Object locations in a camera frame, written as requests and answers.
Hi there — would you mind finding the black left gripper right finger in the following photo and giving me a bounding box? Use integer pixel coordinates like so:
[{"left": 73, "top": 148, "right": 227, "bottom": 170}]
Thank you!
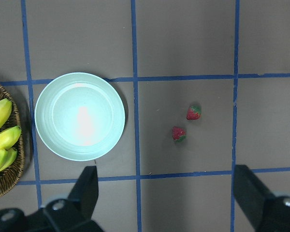
[{"left": 233, "top": 165, "right": 290, "bottom": 232}]

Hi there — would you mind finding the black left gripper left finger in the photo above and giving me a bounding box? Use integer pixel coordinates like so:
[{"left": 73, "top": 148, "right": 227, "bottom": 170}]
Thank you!
[{"left": 0, "top": 166, "right": 103, "bottom": 232}]

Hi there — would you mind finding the red strawberry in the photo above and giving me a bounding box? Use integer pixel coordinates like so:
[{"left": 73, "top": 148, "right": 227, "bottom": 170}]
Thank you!
[
  {"left": 186, "top": 105, "right": 202, "bottom": 120},
  {"left": 172, "top": 126, "right": 186, "bottom": 143}
]

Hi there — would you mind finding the light green plate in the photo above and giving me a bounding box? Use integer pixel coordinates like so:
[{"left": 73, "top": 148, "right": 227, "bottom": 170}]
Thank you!
[{"left": 34, "top": 72, "right": 126, "bottom": 161}]

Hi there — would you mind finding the woven wicker basket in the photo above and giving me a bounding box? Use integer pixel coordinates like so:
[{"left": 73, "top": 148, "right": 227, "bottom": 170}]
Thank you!
[{"left": 0, "top": 84, "right": 26, "bottom": 197}]

